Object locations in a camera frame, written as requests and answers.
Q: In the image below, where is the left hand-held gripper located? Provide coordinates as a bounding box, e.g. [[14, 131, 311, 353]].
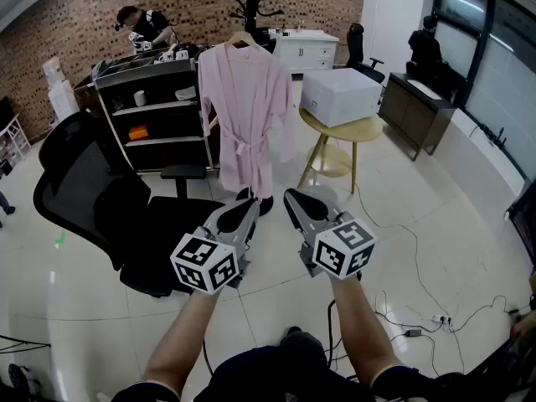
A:
[[170, 198, 261, 296]]

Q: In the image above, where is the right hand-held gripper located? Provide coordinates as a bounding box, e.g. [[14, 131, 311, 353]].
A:
[[283, 188, 378, 281]]

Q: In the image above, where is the pink robe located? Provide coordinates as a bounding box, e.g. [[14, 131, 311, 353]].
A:
[[197, 42, 299, 200]]

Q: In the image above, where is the wooden clothes hanger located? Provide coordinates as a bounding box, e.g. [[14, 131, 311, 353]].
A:
[[224, 28, 269, 56]]

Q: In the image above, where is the person's left forearm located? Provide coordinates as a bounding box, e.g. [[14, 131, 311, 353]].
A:
[[142, 286, 223, 393]]

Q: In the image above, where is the person's right forearm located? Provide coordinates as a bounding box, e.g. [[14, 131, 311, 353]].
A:
[[328, 274, 404, 387]]

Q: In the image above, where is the round wooden table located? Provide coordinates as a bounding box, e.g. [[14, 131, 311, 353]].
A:
[[297, 107, 384, 195]]

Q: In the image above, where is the black mesh office chair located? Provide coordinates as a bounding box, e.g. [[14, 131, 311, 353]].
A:
[[33, 110, 229, 299]]

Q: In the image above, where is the large white box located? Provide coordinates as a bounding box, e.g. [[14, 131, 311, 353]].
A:
[[300, 67, 383, 128]]

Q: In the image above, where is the dark low cabinet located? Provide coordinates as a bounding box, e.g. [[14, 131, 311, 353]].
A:
[[378, 71, 457, 162]]

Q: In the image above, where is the person's dark clothing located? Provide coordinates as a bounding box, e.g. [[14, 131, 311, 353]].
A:
[[111, 327, 477, 402]]

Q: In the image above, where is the white cabinet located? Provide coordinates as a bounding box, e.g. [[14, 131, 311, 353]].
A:
[[267, 28, 339, 74]]

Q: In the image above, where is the white tray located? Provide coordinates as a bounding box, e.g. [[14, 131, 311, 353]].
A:
[[406, 79, 443, 101]]

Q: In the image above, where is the metal shelf cart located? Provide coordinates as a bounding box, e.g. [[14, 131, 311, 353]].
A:
[[92, 44, 219, 174]]

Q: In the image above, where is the black swivel chair with armrests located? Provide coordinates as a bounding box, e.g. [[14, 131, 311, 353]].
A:
[[345, 22, 386, 85]]

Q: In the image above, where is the white water dispenser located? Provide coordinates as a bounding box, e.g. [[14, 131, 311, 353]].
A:
[[41, 55, 80, 121]]

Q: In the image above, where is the wooden desk with black legs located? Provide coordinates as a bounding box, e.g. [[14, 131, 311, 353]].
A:
[[0, 332, 52, 353]]

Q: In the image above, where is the small white desk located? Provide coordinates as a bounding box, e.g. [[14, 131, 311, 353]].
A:
[[0, 114, 33, 175]]

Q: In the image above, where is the black monitor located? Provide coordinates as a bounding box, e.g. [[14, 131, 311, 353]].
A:
[[0, 96, 14, 130]]

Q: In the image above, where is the black round stool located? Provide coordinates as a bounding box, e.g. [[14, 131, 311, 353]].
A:
[[7, 362, 33, 399]]

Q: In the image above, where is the long black floor cable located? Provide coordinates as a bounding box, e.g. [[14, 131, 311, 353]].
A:
[[353, 182, 468, 374]]

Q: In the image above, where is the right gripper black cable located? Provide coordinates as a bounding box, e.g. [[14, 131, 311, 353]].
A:
[[326, 298, 341, 372]]

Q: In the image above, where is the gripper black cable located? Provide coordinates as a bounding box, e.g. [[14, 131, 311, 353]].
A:
[[202, 338, 215, 379], [326, 298, 341, 372]]

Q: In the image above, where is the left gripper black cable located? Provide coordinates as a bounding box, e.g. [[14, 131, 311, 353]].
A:
[[202, 338, 215, 379]]

